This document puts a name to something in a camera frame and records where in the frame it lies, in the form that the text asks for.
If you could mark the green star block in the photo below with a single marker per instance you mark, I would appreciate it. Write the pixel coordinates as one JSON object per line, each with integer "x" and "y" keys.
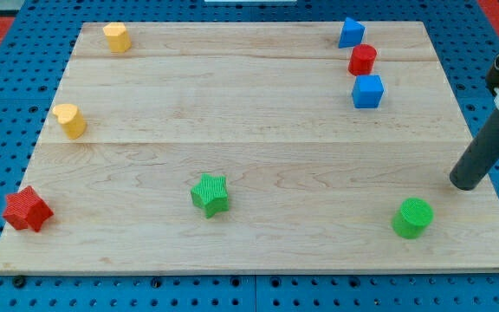
{"x": 210, "y": 195}

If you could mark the wooden board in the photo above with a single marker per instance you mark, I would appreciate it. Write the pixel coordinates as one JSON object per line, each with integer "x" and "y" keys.
{"x": 313, "y": 182}

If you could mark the blue cube block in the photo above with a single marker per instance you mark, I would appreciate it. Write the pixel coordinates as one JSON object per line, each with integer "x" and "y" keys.
{"x": 367, "y": 91}

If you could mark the red cylinder block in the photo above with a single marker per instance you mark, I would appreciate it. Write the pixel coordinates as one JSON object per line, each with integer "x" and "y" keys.
{"x": 362, "y": 59}

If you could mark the blue triangle block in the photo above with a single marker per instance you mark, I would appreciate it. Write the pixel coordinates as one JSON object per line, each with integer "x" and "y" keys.
{"x": 351, "y": 34}

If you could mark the yellow pentagon block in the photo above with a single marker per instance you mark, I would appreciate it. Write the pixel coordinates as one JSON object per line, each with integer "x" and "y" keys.
{"x": 117, "y": 36}

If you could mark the green cylinder block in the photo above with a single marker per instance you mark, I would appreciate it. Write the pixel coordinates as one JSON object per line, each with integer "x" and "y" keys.
{"x": 412, "y": 218}

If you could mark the yellow heart block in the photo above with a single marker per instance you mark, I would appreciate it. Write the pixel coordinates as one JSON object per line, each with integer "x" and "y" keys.
{"x": 70, "y": 118}

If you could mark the red star block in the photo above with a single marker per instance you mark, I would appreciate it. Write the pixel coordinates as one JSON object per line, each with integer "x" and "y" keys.
{"x": 26, "y": 210}

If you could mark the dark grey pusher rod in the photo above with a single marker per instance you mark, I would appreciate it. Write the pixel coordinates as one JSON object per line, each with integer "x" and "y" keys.
{"x": 479, "y": 157}

